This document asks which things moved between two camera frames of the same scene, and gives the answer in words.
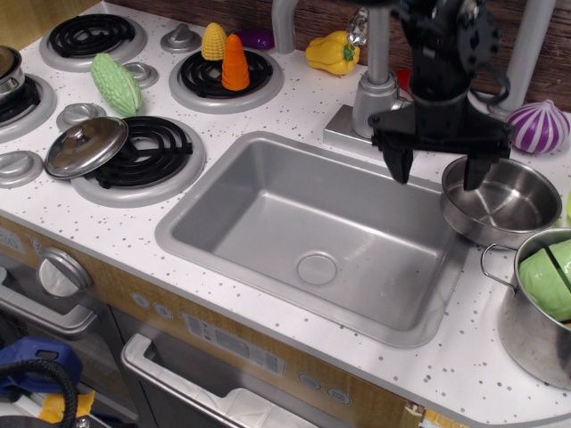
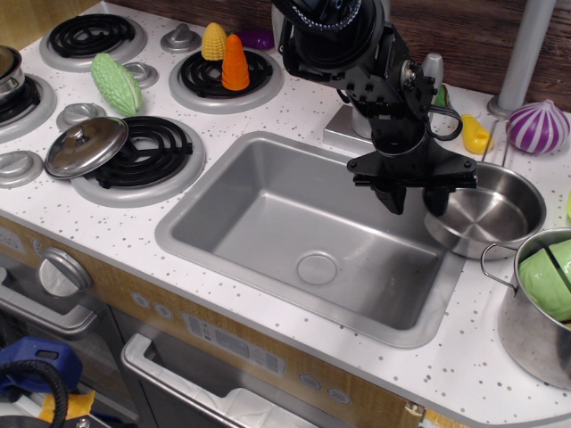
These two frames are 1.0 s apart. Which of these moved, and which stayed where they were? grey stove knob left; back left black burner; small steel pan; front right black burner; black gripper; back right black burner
Moved: small steel pan; black gripper
Stayed: back right black burner; grey stove knob left; front right black burner; back left black burner
